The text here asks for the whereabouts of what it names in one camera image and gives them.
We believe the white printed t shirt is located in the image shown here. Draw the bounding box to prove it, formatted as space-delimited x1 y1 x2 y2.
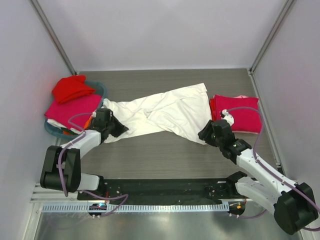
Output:
103 83 212 145

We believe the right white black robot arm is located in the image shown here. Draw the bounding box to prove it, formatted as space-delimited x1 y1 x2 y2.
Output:
198 119 320 235

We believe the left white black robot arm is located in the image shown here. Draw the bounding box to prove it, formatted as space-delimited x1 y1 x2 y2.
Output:
40 108 129 200

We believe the teal plastic basket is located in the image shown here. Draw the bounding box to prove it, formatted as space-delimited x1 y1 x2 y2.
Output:
44 80 108 141

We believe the magenta t shirt in basket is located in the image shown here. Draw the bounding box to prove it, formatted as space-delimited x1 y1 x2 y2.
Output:
44 94 101 132

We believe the folded red t shirt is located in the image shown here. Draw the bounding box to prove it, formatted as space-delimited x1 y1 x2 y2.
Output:
209 98 217 121

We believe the folded magenta t shirt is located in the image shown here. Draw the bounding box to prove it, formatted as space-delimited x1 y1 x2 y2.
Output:
210 94 262 134

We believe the orange t shirt in basket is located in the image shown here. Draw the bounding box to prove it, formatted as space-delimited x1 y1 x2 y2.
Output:
61 117 92 136

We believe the red crumpled t shirt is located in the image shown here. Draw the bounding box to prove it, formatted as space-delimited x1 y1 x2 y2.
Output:
52 75 95 104

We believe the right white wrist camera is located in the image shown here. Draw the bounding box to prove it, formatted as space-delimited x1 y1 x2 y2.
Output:
220 109 235 126

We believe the slotted cable duct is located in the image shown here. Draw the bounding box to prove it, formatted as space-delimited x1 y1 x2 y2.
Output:
42 202 229 213

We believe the aluminium rail front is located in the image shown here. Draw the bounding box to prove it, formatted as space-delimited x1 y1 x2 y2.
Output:
31 179 305 201

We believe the left aluminium frame post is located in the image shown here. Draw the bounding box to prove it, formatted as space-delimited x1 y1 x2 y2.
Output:
29 0 77 75

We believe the aluminium frame post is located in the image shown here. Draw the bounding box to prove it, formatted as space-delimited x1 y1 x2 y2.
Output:
248 0 297 75
29 0 77 75

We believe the right aluminium frame post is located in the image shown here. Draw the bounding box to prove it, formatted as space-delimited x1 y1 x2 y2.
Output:
248 0 297 75

